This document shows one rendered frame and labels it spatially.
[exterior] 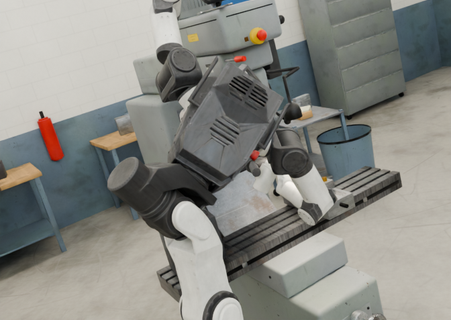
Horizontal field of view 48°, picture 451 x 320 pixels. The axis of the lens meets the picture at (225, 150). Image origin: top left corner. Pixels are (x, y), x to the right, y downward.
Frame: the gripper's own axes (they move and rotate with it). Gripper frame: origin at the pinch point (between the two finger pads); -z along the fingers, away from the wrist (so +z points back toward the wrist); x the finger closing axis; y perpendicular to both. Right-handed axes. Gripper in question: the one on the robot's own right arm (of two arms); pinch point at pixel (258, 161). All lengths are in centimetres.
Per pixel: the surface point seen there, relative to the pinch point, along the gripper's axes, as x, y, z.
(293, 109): -16.6, -22.0, 20.7
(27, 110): 206, -25, -367
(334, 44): -178, 7, -472
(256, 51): -9.6, -46.2, 10.1
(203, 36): 9, -57, 11
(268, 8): -17, -61, 17
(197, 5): 7, -70, -13
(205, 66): 11.4, -45.9, 4.5
